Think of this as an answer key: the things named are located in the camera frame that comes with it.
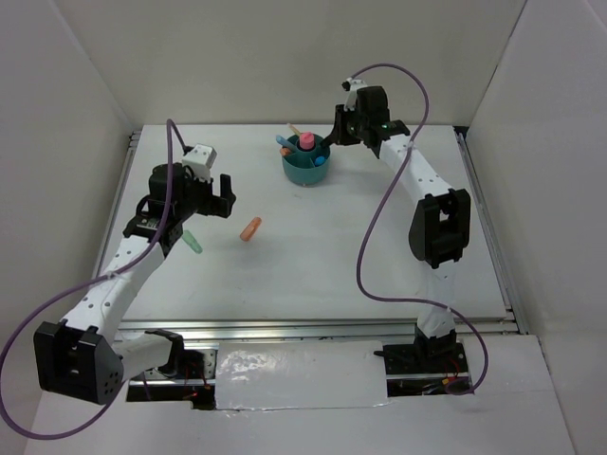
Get pink capped marker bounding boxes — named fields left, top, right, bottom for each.
left=298, top=132, right=316, bottom=151

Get green highlighter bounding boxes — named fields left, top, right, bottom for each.
left=182, top=230, right=203, bottom=254

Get thin orange pen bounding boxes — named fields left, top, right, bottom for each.
left=287, top=123, right=302, bottom=136

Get blue capped clear highlighter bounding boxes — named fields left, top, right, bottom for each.
left=275, top=135, right=299, bottom=153

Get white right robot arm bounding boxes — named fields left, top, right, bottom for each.
left=322, top=78, right=471, bottom=372

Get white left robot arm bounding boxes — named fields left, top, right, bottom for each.
left=33, top=163, right=236, bottom=405

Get teal round organizer container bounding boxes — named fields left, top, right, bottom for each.
left=282, top=133, right=331, bottom=186

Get white foil cover plate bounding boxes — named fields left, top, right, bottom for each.
left=215, top=340, right=388, bottom=410

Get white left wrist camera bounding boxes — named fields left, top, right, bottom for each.
left=181, top=144, right=217, bottom=183

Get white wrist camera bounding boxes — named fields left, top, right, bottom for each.
left=341, top=77, right=367, bottom=111
left=181, top=144, right=217, bottom=183

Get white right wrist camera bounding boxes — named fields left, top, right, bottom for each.
left=341, top=77, right=367, bottom=111

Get aluminium rail frame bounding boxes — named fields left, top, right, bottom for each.
left=113, top=125, right=527, bottom=345

